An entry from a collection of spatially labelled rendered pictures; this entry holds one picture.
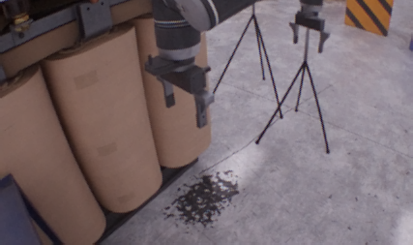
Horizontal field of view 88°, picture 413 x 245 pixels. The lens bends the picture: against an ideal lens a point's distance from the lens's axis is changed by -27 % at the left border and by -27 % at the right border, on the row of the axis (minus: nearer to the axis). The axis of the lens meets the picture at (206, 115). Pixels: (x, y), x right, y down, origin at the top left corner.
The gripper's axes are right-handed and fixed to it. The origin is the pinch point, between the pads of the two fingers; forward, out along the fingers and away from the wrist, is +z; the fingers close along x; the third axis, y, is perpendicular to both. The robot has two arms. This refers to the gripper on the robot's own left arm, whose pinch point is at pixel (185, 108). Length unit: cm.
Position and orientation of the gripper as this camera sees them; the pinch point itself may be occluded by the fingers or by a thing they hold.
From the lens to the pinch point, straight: 77.3
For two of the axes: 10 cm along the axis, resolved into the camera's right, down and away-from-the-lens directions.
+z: 0.5, 8.1, 5.9
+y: 7.3, -4.3, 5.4
